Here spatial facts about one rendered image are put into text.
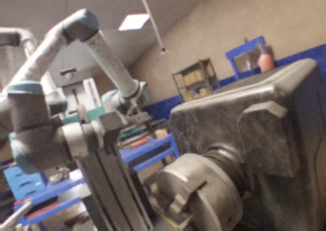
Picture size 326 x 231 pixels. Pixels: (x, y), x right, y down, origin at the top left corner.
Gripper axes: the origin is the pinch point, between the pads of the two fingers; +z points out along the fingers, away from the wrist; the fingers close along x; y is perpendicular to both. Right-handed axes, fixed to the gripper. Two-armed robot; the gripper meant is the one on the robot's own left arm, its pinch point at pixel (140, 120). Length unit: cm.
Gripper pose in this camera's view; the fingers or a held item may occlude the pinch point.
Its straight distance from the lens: 51.9
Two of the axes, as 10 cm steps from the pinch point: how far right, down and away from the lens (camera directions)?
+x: 3.7, -5.1, -7.7
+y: 4.7, 8.2, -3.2
